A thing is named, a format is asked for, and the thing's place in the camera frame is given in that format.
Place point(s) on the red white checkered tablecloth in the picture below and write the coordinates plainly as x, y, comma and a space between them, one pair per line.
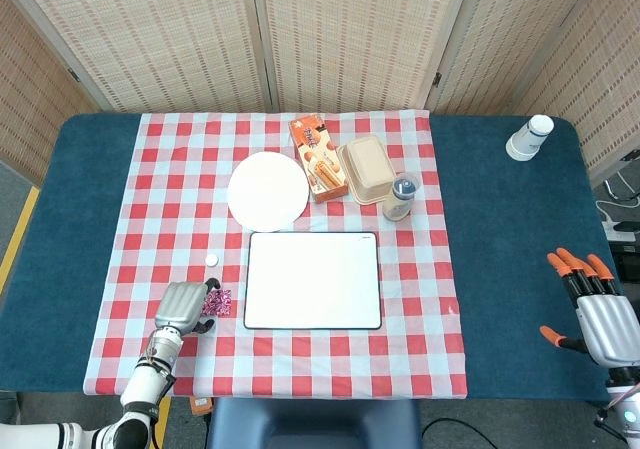
175, 194

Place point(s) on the white paper plate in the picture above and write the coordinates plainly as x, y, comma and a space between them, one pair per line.
267, 191

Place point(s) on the small white round cap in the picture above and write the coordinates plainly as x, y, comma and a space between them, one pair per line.
212, 260

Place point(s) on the dark blue padded seat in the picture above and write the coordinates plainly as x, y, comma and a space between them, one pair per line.
310, 424

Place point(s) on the black equipment box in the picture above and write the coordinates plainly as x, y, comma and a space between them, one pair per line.
629, 264

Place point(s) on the white rectangular board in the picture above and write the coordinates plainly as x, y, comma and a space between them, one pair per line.
312, 279

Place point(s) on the beige lunch container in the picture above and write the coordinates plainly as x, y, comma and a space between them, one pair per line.
367, 166

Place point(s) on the right silver orange-tipped robot hand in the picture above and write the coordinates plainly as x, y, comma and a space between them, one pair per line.
607, 326

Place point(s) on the woven folding screen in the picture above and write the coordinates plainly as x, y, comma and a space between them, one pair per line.
150, 44

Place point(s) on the dark blue table cover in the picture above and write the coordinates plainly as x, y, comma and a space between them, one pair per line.
500, 219

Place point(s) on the metal chair leg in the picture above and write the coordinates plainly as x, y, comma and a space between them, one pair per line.
614, 189

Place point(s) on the mayonnaise squeeze bottle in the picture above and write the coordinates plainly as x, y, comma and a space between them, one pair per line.
399, 199

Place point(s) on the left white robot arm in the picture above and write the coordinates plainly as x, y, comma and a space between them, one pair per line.
147, 384

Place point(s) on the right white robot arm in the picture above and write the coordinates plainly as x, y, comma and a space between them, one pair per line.
625, 409

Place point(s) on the black screen hinge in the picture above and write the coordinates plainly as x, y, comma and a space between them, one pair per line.
74, 75
437, 79

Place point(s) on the small orange box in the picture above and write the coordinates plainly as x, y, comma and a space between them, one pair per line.
201, 406

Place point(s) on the white power strip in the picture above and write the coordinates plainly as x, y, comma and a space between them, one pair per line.
620, 230

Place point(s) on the orange snack box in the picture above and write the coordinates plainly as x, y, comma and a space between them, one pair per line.
317, 154

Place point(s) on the left silver black-fingered robot hand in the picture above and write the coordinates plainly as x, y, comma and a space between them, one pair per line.
182, 306

